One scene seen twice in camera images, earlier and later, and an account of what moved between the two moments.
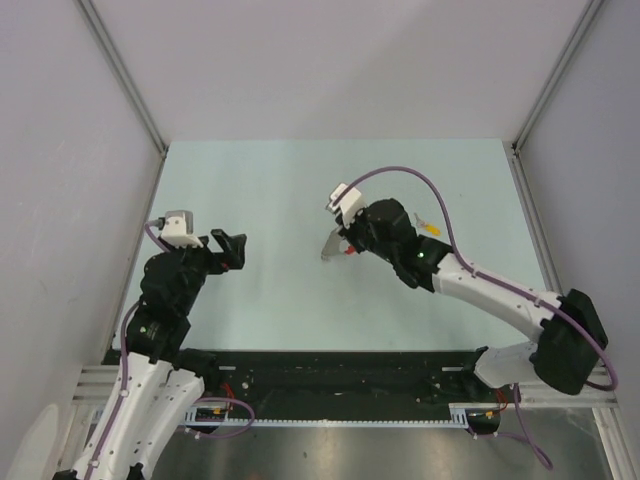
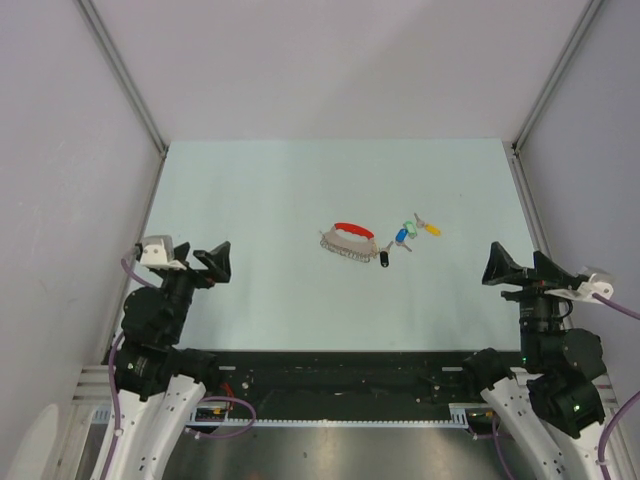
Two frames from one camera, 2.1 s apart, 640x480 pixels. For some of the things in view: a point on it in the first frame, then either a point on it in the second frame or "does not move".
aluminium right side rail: x=533 y=219 does not move
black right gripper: x=350 y=233 → x=501 y=267
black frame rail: x=278 y=384 does not move
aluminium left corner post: x=123 y=75 does not move
